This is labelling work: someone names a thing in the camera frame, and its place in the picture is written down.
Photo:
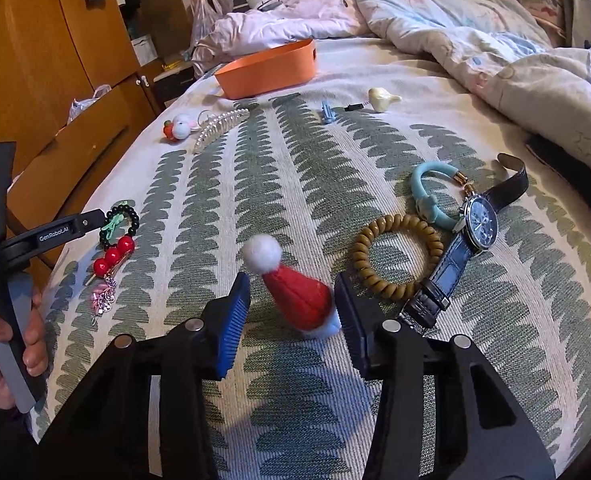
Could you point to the crumpled plastic bag in drawer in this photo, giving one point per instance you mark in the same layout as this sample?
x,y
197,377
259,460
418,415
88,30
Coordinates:
x,y
87,102

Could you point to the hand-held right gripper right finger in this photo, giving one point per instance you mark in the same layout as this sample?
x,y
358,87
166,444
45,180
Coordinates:
x,y
350,320

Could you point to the pink white pillow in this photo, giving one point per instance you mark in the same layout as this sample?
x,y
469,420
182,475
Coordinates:
x,y
295,15

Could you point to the cream shell-shaped ornament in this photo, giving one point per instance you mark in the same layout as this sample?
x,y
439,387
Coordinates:
x,y
381,99

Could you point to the small blue clip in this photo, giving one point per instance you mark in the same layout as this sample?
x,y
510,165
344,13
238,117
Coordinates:
x,y
328,112

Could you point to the pink jewelled hair clip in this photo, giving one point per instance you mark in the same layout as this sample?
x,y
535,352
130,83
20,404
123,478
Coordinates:
x,y
102,297

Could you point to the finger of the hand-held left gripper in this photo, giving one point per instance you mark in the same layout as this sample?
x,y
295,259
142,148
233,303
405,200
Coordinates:
x,y
60,234

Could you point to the orange plastic basket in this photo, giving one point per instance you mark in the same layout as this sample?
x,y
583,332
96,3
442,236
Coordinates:
x,y
270,67

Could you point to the pastel printed quilt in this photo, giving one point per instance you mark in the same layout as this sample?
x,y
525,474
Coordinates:
x,y
475,35

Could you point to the wooden wardrobe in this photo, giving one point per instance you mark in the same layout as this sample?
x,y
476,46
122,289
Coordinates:
x,y
40,60

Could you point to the red santa hat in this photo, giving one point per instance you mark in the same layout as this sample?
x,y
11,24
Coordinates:
x,y
295,295

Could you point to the leaf patterned bed sheet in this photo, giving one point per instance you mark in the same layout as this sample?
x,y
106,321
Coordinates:
x,y
295,170

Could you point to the pearl hair claw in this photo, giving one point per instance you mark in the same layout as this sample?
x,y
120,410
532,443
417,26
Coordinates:
x,y
218,127

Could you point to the clear plastic bag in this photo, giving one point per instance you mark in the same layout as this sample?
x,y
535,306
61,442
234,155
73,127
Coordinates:
x,y
203,10

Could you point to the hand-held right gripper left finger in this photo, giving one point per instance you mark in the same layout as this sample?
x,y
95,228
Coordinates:
x,y
235,325

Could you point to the small white paper box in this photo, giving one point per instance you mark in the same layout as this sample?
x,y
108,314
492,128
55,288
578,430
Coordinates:
x,y
144,50

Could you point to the green hair clip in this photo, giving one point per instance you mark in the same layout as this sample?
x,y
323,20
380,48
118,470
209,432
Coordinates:
x,y
111,227

